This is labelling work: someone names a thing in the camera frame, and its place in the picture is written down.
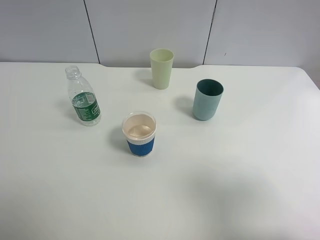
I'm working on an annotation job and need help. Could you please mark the pale green tall cup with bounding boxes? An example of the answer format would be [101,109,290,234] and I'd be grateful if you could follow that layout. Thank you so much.
[149,48,174,90]

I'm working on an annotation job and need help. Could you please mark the teal blue tall cup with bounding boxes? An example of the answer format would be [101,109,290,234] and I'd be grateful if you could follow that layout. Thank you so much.
[192,79,224,121]

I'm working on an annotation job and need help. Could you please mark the clear bottle green label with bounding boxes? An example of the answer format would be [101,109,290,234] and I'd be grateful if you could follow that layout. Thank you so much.
[65,65,101,127]

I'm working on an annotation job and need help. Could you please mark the blue sleeve white cup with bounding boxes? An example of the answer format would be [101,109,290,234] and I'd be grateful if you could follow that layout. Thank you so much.
[122,111,157,157]

